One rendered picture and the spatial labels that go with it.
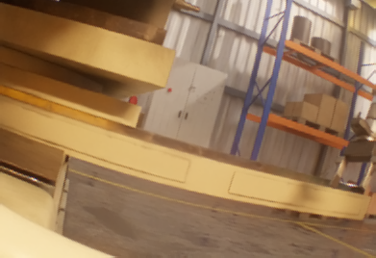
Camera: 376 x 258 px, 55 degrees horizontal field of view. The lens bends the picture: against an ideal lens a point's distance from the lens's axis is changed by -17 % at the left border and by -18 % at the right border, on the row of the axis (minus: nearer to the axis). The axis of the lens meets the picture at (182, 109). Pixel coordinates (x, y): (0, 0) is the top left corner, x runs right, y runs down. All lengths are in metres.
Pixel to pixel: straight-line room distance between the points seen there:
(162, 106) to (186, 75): 0.69
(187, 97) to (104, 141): 6.48
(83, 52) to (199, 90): 6.72
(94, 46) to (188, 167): 0.46
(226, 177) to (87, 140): 0.44
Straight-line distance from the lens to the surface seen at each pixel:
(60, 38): 1.06
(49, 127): 1.22
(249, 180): 1.33
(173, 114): 7.61
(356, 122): 1.18
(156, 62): 1.07
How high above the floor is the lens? 0.74
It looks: 4 degrees up
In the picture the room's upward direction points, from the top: 16 degrees clockwise
